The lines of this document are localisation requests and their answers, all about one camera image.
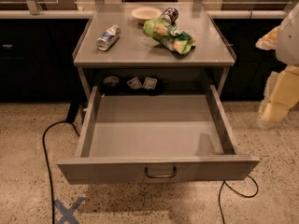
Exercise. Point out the long white counter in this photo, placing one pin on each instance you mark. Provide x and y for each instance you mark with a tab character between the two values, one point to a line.
86	14

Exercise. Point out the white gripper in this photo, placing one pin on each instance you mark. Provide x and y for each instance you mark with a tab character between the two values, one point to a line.
289	44

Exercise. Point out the white bowl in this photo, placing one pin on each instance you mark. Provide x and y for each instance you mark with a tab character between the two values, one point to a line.
142	14

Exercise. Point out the grey open top drawer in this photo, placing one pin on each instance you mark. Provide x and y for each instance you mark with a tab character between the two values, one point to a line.
123	134

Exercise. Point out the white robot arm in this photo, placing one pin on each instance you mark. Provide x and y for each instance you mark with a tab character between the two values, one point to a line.
287	50

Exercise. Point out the dark blue soda can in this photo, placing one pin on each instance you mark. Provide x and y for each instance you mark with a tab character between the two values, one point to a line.
170	15

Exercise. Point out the white label card right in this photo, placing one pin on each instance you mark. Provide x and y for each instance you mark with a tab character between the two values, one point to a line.
149	83

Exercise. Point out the silver blue soda can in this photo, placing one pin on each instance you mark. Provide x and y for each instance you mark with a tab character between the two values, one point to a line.
108	37

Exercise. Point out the white label card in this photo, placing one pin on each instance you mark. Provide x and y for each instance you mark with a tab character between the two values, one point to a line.
134	83
149	83

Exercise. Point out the grey cabinet table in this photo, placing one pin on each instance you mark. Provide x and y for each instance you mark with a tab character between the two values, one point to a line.
201	72

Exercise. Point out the green rice chip bag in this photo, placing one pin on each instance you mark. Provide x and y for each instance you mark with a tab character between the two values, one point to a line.
172	37

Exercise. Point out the white label card left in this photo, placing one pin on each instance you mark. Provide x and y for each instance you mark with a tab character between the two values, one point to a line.
134	83

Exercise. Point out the blue tape cross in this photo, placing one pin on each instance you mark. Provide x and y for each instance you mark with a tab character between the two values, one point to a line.
68	213

